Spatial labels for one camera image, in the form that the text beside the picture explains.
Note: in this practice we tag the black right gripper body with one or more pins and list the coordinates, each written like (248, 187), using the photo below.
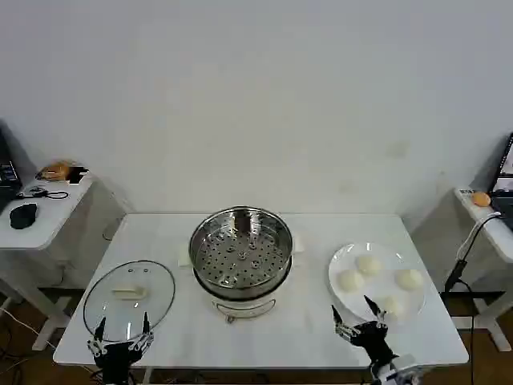
(370, 339)

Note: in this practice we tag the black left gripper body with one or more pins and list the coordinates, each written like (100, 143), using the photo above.
(114, 361)

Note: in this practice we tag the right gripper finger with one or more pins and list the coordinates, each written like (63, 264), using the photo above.
(338, 318)
(374, 308)

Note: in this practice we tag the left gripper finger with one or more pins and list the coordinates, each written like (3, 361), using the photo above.
(146, 327)
(98, 335)

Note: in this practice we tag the white steamed bun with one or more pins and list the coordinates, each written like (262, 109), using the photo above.
(368, 264)
(409, 279)
(394, 308)
(351, 280)

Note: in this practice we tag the white round plate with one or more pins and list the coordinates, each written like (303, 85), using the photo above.
(344, 305)

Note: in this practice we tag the steel steamer pot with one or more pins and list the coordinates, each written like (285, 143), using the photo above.
(240, 256)

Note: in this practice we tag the white side table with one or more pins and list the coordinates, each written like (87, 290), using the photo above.
(52, 216)
(491, 236)

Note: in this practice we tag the black computer mouse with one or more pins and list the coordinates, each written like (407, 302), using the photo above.
(23, 216)

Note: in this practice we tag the white label card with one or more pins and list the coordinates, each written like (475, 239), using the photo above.
(466, 191)

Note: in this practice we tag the orange round bun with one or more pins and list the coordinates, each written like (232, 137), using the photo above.
(481, 199)

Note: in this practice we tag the black and white box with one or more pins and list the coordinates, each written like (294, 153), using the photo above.
(77, 175)

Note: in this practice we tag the orange packed bread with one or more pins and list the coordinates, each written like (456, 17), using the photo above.
(54, 171)

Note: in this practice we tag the black laptop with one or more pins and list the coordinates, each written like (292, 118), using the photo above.
(6, 172)
(506, 176)

